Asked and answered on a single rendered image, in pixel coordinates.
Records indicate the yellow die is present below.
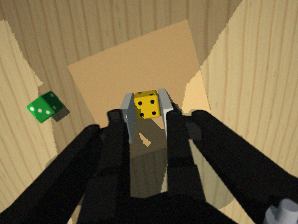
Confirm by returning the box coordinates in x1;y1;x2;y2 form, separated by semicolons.
134;90;160;120

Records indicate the tan flat mat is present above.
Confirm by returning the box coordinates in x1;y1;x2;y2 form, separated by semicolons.
67;19;211;158

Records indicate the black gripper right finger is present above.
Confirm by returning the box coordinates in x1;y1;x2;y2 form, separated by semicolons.
158;88;298;224

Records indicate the green die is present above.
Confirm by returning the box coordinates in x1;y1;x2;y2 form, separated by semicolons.
27;91;64;123

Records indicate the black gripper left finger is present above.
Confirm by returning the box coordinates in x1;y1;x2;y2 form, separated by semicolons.
0;93;136;224

